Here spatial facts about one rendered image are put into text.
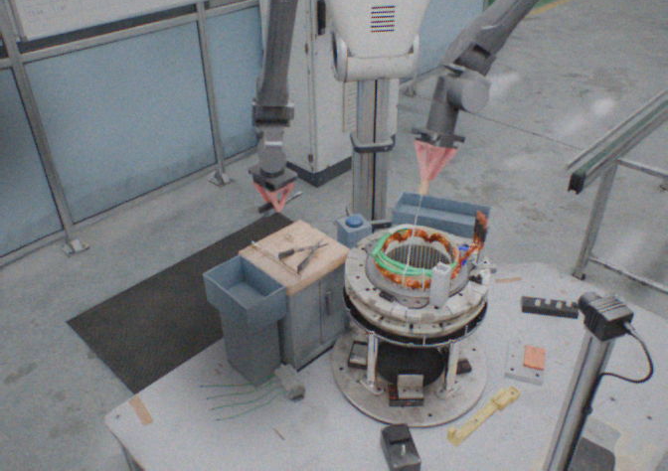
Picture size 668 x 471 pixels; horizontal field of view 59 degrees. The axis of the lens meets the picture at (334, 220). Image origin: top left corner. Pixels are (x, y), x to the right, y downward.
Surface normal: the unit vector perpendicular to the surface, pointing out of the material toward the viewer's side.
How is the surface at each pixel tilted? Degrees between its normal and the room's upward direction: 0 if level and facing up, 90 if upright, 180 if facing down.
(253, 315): 90
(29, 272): 0
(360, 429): 0
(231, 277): 90
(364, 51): 90
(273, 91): 117
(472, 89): 76
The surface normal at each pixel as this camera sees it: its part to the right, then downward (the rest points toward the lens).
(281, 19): 0.09, 0.88
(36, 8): 0.72, 0.38
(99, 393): -0.01, -0.83
